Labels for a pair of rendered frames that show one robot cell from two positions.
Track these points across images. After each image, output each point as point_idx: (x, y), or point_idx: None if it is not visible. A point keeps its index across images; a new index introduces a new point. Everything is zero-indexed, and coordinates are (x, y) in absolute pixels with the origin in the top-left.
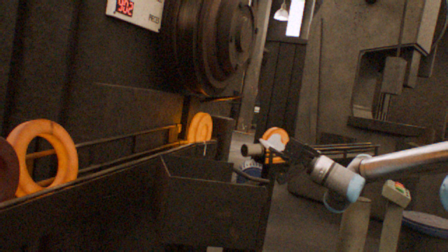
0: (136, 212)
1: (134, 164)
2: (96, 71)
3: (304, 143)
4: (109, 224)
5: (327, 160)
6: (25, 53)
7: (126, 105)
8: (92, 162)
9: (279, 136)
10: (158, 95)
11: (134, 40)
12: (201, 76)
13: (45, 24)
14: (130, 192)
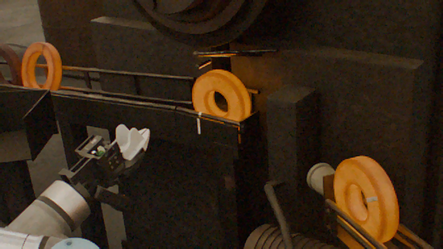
0: (163, 162)
1: (80, 96)
2: (103, 6)
3: (102, 157)
4: (68, 136)
5: (47, 188)
6: None
7: (113, 41)
8: (88, 86)
9: (130, 132)
10: (155, 35)
11: None
12: None
13: None
14: (81, 120)
